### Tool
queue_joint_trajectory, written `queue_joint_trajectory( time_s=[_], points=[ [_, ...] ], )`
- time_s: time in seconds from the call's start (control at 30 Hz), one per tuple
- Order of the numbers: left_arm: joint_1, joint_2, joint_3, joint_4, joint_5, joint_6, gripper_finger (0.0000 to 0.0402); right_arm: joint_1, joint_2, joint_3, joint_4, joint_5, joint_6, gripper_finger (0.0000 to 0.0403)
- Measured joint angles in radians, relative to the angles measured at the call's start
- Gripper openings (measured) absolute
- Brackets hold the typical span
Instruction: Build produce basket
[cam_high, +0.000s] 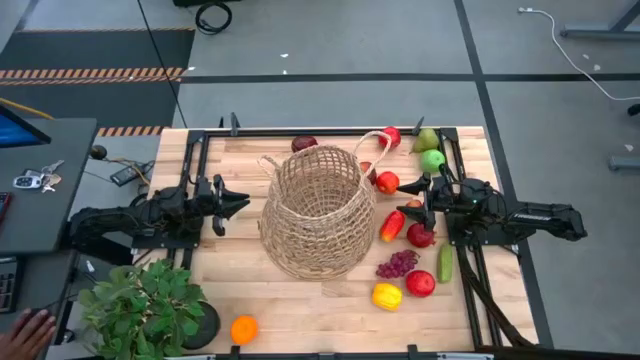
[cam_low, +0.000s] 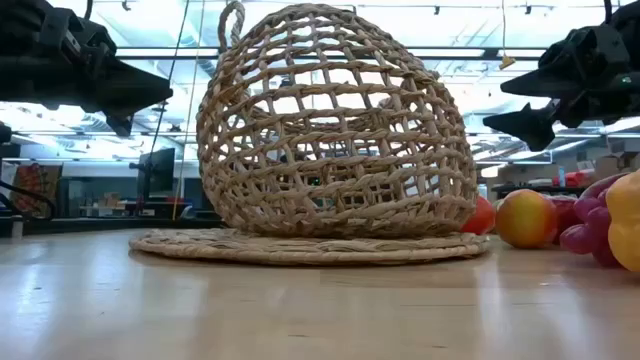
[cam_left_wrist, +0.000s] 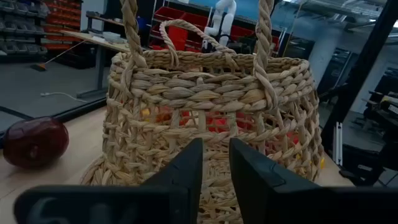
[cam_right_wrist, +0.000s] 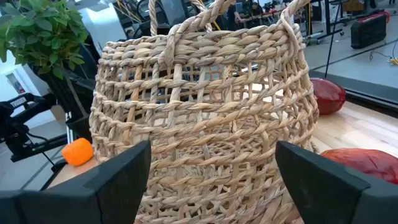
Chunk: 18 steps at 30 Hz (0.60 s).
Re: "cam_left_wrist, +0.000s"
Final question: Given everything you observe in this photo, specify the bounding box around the black diagonal frame strut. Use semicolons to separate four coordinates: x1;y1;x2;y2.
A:
320;0;398;153

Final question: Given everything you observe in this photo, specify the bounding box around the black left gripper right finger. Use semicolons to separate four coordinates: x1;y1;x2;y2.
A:
229;138;398;224

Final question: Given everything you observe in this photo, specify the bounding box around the woven seagrass handled basket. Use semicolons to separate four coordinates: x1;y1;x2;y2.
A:
104;0;325;187

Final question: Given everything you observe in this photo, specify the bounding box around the silver metal bracket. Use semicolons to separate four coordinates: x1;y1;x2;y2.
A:
333;121;343;166

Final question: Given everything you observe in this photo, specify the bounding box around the grey bin storage rack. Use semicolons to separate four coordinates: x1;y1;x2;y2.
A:
0;0;50;63

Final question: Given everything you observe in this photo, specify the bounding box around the orange handled broom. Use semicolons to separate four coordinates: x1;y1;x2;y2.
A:
30;39;91;72

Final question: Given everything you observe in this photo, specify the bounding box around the white floor cable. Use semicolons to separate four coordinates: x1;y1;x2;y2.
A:
39;91;91;103

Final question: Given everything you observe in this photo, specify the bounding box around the orange bin storage rack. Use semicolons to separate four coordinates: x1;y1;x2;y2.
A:
42;0;82;50

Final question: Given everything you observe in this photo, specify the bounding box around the red bin shelf unit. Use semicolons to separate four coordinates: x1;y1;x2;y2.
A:
149;6;280;55

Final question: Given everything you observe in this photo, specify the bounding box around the dark maroon apple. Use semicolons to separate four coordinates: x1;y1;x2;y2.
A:
2;116;70;170

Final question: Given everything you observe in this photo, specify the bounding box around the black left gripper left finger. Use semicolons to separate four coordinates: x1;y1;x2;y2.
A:
14;138;204;224

